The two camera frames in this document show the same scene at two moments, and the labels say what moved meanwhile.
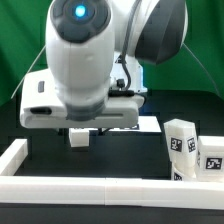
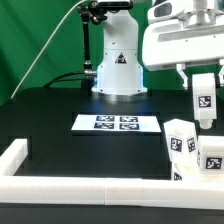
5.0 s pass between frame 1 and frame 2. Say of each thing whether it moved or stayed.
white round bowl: moved
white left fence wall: stayed
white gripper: moved
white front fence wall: stayed
